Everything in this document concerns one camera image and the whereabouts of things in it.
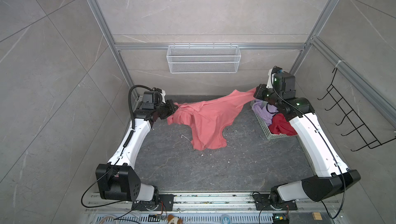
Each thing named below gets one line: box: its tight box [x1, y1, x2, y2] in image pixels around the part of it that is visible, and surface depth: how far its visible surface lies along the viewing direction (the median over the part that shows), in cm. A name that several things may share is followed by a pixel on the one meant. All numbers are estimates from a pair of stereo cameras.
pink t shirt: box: [167, 87, 258, 151], surface depth 84 cm
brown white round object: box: [167, 214, 184, 224], surface depth 68 cm
